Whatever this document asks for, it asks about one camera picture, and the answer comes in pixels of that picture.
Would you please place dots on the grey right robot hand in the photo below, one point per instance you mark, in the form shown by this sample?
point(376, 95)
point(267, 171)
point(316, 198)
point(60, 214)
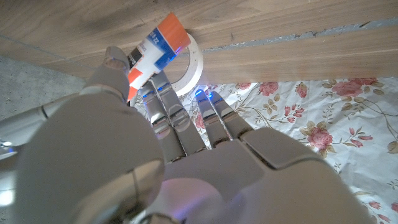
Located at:
point(21, 127)

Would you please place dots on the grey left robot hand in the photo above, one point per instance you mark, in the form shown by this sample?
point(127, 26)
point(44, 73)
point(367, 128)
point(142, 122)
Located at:
point(217, 186)

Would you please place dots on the floral print backdrop cloth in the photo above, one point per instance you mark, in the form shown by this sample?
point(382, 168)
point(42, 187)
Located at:
point(311, 124)

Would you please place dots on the cream masking tape roll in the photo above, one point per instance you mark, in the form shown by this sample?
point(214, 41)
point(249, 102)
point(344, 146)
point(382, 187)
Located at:
point(196, 65)

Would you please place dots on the orange white glue stick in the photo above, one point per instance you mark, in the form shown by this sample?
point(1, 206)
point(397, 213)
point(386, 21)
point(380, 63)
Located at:
point(158, 46)

